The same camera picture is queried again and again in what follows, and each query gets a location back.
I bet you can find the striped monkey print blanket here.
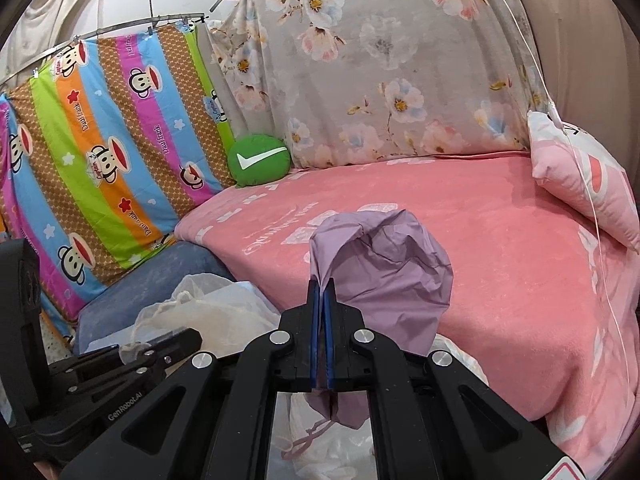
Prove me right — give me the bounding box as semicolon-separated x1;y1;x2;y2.
0;24;237;351

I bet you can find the thin white cable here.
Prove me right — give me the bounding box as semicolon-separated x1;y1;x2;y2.
472;0;628;356

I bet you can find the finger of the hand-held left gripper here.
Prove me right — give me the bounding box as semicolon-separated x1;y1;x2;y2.
48;327;203;377
66;355;175;408

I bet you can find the white mesh bag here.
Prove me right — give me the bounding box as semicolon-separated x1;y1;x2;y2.
120;274;282;362

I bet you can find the grey floral sheet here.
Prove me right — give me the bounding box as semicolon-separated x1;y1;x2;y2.
205;0;551;171

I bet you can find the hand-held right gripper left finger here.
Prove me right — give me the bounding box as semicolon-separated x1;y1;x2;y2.
60;280;326;480

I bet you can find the pink printed pillow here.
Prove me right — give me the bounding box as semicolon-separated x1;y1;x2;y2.
527;110;640;253

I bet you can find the dark blue cushion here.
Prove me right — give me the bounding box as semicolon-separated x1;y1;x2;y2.
75;240;237;352

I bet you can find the pink fleece blanket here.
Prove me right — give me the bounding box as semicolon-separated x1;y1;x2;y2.
174;152;640;476

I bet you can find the curved metal rail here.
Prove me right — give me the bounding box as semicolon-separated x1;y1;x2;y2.
0;11;207;87

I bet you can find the green round check-mark pillow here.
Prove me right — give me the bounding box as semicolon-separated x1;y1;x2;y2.
227;134;292;188

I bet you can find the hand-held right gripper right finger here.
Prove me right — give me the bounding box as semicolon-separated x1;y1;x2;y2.
324;281;587;480

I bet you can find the purple cloth drawstring bag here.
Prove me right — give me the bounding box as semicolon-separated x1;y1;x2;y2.
282;209;455;461

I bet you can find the white hanging cloth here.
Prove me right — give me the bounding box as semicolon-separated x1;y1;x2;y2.
10;0;87;72

